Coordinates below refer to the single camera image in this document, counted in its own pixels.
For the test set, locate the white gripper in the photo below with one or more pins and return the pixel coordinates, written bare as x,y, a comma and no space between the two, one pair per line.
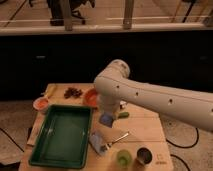
108,105

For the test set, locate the blue sponge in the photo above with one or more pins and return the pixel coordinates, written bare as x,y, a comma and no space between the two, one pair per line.
107,119

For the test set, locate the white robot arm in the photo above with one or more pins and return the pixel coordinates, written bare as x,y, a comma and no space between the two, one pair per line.
191,107

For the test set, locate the green plastic tray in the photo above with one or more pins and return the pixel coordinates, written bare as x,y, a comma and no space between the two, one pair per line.
63,139

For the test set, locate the orange bowl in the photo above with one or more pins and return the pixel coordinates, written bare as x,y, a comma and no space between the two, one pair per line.
90,98

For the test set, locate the green chili pepper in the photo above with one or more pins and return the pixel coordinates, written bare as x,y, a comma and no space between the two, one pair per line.
123,115

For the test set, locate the grey folded cloth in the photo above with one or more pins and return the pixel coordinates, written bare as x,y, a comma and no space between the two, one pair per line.
97,142

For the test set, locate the brown dried fruit cluster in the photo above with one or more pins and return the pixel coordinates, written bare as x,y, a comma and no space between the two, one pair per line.
72,92

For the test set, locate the green plastic cup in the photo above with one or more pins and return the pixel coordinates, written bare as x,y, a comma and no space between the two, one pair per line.
123,158

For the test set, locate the metal cup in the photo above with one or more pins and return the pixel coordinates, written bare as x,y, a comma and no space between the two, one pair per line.
144,156

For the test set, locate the small pink bowl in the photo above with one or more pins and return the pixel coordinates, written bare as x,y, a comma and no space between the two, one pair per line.
41,103

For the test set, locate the black office chair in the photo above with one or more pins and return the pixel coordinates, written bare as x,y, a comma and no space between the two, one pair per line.
61,10

